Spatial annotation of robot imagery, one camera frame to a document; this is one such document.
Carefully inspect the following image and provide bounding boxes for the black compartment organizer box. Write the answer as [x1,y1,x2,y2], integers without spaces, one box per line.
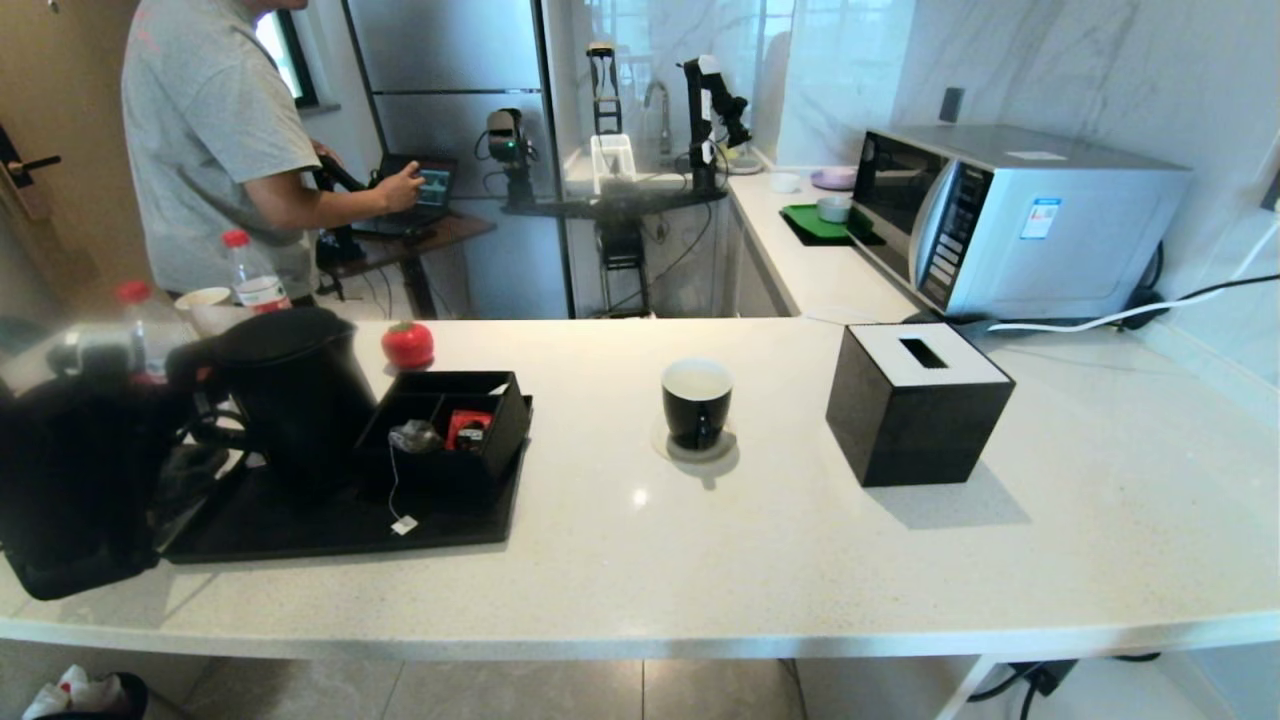
[355,371,533,501]

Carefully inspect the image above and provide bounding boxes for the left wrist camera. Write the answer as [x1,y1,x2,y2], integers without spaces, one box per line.
[45,322,141,381]

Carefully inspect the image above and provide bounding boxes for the green tray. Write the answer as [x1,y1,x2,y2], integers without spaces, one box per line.
[780,204,886,248]

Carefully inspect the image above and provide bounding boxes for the brown wooden desk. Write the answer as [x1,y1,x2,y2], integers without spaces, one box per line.
[325,213,498,321]

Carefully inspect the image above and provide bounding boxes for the white paper cup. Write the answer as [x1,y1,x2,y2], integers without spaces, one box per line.
[175,288,241,336]

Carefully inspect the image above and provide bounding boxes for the black door handle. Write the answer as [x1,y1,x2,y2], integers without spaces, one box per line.
[0,120,64,191]

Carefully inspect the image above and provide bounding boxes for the black tissue box white lid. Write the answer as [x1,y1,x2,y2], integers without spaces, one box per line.
[826,322,1016,488]

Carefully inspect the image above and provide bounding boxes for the white power cable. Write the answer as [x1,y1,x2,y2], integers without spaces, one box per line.
[985,225,1280,336]

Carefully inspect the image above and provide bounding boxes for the person in grey t-shirt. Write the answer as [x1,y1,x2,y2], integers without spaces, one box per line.
[120,0,426,301]

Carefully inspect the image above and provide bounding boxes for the steel refrigerator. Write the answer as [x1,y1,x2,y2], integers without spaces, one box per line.
[340,0,576,321]

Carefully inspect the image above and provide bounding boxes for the silver microwave oven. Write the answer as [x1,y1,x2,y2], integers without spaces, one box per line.
[846,124,1193,321]

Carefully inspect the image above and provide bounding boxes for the grey tea bag with string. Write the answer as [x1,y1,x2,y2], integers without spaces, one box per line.
[388,420,446,536]

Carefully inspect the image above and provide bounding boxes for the round clear coaster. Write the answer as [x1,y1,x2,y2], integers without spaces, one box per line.
[651,415,738,464]

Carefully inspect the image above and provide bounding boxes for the black cup white inside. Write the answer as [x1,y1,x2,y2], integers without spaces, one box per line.
[661,358,734,451]

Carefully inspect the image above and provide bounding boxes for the red packet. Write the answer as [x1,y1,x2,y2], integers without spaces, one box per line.
[447,410,495,453]

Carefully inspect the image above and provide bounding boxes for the window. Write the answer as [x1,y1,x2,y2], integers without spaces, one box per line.
[255,8,341,113]

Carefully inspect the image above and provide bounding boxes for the black power cable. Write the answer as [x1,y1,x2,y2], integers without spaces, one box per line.
[1120,240,1280,321]

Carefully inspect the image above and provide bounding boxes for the red tomato shaped timer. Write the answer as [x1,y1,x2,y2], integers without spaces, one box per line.
[381,321,436,371]

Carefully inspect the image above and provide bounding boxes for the black laptop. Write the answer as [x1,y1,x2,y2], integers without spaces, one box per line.
[352,153,459,236]

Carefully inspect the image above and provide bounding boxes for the plastic water bottle red cap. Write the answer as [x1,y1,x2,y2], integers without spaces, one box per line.
[115,282,196,381]
[222,230,293,313]

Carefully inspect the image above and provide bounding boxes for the chrome faucet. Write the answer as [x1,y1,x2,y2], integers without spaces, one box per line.
[643,81,676,156]

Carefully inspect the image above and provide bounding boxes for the black serving tray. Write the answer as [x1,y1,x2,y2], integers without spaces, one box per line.
[160,395,534,564]

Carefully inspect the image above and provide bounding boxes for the black trash bin with paper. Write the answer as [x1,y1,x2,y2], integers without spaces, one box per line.
[22,665,151,720]

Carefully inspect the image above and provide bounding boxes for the black camera with green light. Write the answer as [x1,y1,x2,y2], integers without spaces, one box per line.
[485,108,541,209]

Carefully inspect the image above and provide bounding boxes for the white wire rack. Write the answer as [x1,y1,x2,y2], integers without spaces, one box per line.
[590,135,638,197]

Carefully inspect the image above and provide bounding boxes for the black electric kettle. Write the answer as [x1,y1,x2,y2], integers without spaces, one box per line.
[165,306,378,483]

